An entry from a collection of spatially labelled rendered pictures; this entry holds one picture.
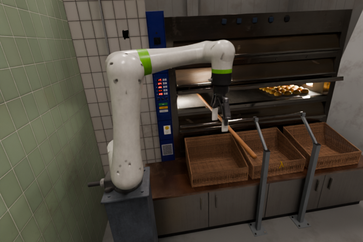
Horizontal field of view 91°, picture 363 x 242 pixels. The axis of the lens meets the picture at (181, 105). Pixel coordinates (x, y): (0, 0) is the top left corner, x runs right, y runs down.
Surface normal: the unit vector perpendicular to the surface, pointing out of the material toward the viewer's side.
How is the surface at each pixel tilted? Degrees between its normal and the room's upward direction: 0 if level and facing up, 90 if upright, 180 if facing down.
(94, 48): 90
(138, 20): 90
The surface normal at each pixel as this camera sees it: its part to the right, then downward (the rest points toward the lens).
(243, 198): 0.13, 0.32
